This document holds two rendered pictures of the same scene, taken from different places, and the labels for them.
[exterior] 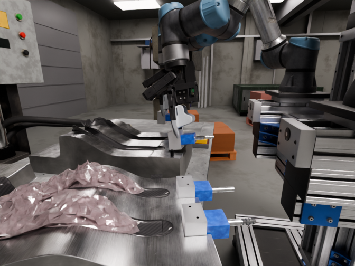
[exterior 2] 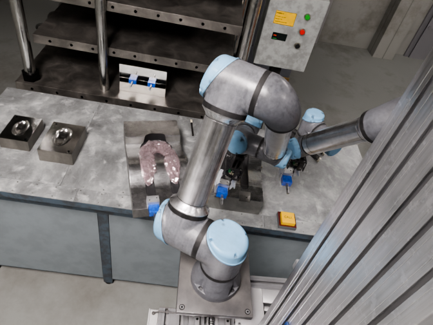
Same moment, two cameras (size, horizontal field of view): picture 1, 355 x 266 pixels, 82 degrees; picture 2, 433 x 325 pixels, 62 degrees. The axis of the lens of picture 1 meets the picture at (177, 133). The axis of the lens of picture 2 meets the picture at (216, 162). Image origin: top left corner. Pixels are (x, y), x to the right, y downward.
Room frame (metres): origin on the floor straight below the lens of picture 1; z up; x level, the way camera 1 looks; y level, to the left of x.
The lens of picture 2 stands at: (0.21, -0.98, 2.04)
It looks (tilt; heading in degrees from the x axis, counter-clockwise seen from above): 43 degrees down; 72
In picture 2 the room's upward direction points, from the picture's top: 13 degrees clockwise
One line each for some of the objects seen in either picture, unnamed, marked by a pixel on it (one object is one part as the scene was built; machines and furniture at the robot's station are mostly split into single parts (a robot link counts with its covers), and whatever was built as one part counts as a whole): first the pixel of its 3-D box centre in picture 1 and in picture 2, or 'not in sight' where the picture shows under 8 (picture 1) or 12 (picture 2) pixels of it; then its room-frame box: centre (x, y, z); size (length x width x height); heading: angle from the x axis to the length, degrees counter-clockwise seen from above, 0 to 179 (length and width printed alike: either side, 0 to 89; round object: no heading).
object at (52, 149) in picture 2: not in sight; (63, 142); (-0.10, 0.35, 0.84); 0.20 x 0.15 x 0.07; 78
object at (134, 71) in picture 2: not in sight; (150, 60); (0.32, 1.10, 0.87); 0.50 x 0.27 x 0.17; 78
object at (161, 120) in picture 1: (173, 117); (286, 182); (0.89, 0.02, 0.93); 0.13 x 0.05 x 0.05; 78
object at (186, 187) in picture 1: (205, 190); not in sight; (0.41, -0.06, 0.86); 0.13 x 0.05 x 0.05; 96
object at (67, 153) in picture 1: (118, 145); (233, 161); (0.69, 0.21, 0.87); 0.50 x 0.26 x 0.14; 78
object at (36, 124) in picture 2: not in sight; (22, 132); (-0.29, 0.42, 0.83); 0.17 x 0.13 x 0.06; 78
